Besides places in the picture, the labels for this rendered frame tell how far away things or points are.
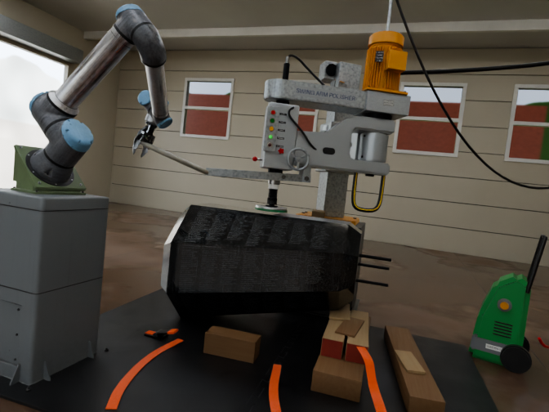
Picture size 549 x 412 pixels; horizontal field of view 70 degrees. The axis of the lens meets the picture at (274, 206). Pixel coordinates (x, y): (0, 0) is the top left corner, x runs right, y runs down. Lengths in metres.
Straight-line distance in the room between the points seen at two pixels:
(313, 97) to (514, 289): 1.76
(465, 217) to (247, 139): 4.96
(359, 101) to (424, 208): 5.95
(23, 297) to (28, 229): 0.30
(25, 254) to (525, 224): 8.08
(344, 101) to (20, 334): 2.17
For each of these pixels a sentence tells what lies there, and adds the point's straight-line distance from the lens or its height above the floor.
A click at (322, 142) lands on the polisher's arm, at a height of 1.31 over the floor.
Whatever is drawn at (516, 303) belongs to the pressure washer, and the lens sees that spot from 2.96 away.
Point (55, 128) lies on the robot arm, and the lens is 2.08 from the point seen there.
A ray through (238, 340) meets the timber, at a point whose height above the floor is 0.13.
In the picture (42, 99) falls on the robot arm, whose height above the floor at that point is 1.29.
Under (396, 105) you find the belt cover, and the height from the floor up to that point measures 1.60.
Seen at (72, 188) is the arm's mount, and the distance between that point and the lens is 2.18.
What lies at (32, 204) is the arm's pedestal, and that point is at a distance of 1.99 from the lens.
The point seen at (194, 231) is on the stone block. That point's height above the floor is 0.65.
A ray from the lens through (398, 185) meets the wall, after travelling 8.46.
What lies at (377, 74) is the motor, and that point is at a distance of 2.78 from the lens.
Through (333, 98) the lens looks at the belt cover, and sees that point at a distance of 2.64.
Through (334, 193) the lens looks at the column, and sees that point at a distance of 3.29.
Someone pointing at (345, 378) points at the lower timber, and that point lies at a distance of 2.09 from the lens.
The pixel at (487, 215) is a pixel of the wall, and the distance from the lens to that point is 8.58.
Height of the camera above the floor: 1.03
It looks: 4 degrees down
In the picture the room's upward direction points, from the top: 6 degrees clockwise
